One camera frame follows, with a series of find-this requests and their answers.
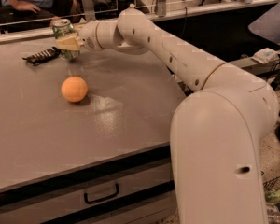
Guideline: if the seated person in blue shirt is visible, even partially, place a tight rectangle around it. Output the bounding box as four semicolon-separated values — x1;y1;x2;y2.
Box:
1;0;80;22

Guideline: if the orange fruit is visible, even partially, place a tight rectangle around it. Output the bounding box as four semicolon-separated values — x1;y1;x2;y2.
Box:
61;77;88;103

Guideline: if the white packet on ledge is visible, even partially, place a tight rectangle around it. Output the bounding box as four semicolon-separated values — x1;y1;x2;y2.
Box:
252;48;280;64

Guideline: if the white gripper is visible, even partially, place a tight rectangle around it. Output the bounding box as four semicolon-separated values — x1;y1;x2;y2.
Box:
56;20;119;51

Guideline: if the green soda can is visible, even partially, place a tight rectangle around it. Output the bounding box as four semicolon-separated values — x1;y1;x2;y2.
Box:
52;19;80;60

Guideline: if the wire basket with groceries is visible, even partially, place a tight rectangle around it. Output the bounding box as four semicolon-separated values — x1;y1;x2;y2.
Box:
263;176;280;224

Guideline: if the grey drawer with black handle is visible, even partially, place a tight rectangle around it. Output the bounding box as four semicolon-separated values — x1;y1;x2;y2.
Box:
0;158;175;224

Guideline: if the dark chocolate bar wrapper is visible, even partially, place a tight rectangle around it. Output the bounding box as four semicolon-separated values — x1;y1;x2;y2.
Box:
23;47;61;66

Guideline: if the metal railing with glass panels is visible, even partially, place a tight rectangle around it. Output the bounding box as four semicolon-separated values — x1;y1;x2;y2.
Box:
0;0;280;45

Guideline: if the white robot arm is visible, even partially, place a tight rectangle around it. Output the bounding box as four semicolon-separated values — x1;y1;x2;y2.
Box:
56;7;279;224

